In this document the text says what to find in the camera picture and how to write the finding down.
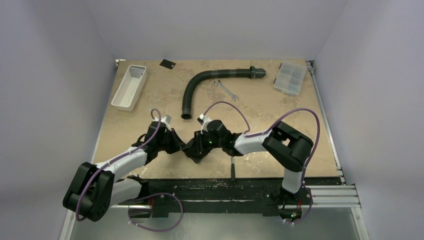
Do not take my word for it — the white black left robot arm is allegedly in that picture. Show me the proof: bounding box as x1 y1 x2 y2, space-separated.
62 119 186 222

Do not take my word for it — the clear plastic organizer box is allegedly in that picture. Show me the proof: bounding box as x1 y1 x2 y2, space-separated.
273 60 307 96

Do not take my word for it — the white plastic tray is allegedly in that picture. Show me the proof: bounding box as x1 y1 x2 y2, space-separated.
111 64 148 112

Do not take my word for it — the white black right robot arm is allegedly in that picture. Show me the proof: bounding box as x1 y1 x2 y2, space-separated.
182 120 314 204

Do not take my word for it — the black handled hammer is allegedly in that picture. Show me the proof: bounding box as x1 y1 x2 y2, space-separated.
230 156 236 183

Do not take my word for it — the black corrugated hose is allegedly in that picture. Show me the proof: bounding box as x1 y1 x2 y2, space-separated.
180 66 267 120

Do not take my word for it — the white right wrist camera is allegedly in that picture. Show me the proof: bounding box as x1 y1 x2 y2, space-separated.
197 114 212 132

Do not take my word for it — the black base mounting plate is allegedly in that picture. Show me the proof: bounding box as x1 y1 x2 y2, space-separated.
109 177 343 218

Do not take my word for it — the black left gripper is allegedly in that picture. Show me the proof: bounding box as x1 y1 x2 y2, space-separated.
156 127 187 154

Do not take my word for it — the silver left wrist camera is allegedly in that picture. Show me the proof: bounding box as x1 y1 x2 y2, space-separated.
161 114 172 125

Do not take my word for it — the silver wrench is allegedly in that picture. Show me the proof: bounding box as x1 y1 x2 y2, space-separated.
214 79 239 101

